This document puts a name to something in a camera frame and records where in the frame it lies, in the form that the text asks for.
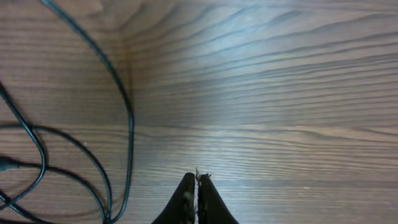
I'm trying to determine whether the thick black cable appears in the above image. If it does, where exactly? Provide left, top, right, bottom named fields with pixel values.
left=40, top=0, right=135, bottom=224

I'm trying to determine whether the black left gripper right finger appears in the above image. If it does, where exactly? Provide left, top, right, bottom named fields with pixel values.
left=197, top=174, right=239, bottom=224

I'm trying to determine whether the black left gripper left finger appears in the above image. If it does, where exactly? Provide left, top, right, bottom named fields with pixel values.
left=152, top=172, right=195, bottom=224

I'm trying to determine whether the black cable grey metal plug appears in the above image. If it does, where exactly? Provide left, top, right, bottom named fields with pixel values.
left=0, top=83, right=47, bottom=224

